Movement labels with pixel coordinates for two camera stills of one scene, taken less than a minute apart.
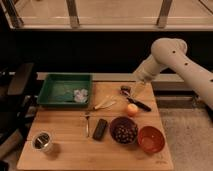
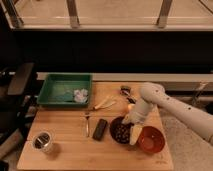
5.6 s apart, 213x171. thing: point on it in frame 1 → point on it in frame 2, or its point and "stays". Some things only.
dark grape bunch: (125, 133) stays
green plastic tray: (57, 90) stays
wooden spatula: (104, 105) stays
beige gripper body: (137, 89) → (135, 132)
